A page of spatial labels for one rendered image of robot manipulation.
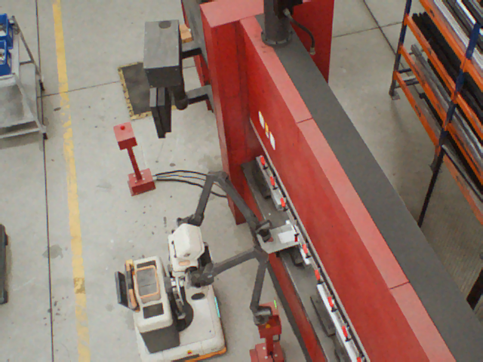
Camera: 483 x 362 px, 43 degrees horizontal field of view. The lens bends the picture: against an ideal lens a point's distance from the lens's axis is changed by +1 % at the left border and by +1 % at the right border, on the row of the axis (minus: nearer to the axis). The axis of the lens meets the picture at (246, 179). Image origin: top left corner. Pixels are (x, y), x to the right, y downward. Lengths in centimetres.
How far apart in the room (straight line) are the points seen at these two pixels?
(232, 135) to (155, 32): 95
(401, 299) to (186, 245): 167
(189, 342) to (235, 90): 196
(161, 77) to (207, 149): 206
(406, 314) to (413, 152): 369
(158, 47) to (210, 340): 224
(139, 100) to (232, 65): 280
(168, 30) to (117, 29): 337
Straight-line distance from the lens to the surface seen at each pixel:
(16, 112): 667
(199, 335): 485
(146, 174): 597
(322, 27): 426
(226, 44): 403
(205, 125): 644
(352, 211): 294
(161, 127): 462
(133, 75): 714
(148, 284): 439
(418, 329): 269
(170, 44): 438
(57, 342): 543
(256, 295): 400
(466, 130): 548
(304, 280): 434
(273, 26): 365
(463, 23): 543
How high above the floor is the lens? 472
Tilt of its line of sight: 53 degrees down
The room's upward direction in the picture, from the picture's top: 5 degrees counter-clockwise
